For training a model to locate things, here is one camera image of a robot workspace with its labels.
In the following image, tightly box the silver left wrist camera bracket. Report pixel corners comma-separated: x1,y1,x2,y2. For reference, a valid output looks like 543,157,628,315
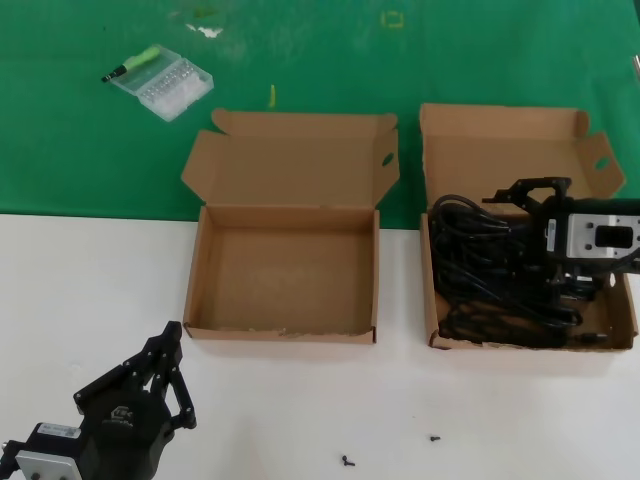
14,446,82,480

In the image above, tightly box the white paper scrap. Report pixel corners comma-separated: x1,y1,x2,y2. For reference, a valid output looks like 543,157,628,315
184,21,225,40

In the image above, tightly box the clear plastic bit case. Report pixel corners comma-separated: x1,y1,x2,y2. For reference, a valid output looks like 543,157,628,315
110,55,216,123

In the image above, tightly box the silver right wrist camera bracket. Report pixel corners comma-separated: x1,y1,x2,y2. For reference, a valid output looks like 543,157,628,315
569,212,640,262

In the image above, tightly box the green handled screwdriver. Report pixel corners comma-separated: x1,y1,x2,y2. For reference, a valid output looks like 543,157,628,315
100,44,169,85

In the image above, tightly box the green felt mat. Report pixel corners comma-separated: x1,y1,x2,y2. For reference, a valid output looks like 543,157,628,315
0,0,640,234

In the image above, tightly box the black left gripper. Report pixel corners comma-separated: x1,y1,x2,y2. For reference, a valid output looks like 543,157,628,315
24,321,198,480

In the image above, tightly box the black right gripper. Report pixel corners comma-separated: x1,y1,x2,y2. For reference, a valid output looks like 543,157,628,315
482,175,640,276

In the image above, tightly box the open brown cardboard box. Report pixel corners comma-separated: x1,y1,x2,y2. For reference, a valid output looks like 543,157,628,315
179,108,402,347
418,102,640,352

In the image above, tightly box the thin black cable small plug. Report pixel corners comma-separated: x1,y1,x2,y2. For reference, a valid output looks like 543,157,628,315
437,304,609,349

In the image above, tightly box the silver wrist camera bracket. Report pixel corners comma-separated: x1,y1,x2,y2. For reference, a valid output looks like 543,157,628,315
569,212,640,262
14,446,82,480

